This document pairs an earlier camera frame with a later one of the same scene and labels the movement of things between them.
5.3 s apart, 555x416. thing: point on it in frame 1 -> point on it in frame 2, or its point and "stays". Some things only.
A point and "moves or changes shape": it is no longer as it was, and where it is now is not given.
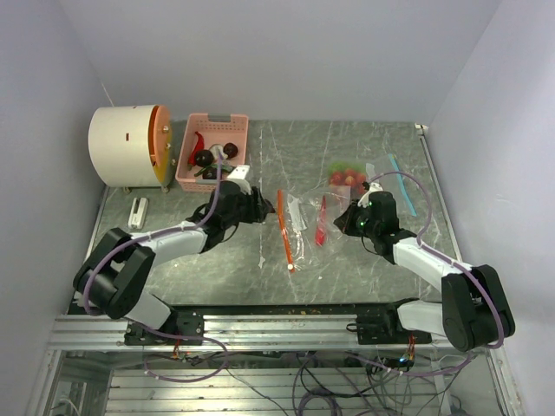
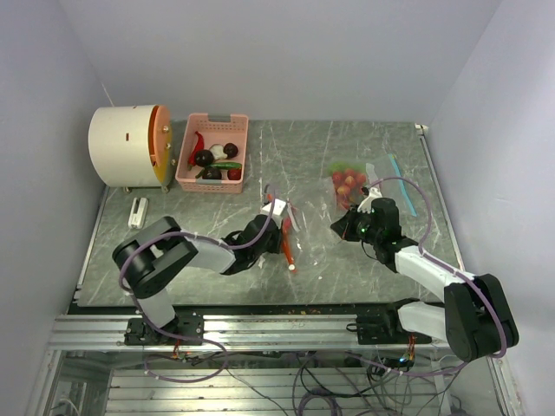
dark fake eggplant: x=204 y=158 stays
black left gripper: x=257 y=209 -> x=276 y=246
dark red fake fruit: x=231 y=150 stays
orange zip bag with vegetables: x=306 y=224 moves or changes shape
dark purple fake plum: x=210 y=173 stays
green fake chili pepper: x=224 y=168 stays
